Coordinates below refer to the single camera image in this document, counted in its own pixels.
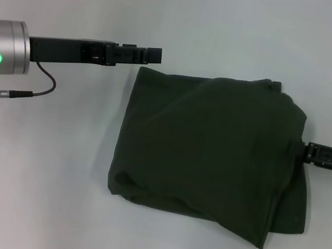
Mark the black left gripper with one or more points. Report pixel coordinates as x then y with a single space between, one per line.
64 50

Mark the dark green FREE! t-shirt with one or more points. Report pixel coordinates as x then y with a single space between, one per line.
212 154

